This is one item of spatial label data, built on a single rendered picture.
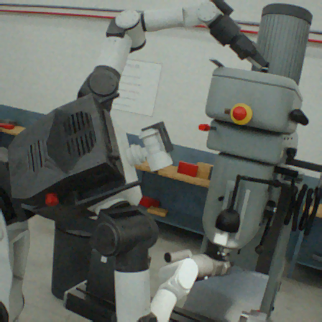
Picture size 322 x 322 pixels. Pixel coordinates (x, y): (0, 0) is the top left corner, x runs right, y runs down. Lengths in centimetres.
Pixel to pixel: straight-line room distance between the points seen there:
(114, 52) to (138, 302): 75
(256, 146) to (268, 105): 16
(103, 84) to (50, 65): 616
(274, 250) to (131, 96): 483
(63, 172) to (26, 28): 696
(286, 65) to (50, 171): 96
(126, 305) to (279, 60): 102
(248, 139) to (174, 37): 498
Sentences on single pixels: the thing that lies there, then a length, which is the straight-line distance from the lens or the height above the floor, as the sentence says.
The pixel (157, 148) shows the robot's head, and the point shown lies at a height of 162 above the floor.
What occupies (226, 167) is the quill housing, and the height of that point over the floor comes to 158.
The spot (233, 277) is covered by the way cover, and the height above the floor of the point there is 105.
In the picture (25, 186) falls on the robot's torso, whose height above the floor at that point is 148.
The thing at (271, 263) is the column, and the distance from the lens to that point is 180.
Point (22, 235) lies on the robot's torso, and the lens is 127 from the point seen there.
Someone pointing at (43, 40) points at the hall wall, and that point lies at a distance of 748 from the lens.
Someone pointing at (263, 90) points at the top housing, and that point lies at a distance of 113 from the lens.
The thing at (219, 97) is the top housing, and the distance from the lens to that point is 115.
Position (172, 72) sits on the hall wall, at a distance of 603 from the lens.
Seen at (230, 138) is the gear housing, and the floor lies 168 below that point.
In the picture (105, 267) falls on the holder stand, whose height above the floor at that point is 107.
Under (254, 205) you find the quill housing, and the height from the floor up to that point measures 148.
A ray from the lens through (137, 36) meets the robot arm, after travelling 133.
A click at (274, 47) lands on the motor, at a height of 204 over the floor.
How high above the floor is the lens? 174
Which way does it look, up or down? 8 degrees down
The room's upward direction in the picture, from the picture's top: 11 degrees clockwise
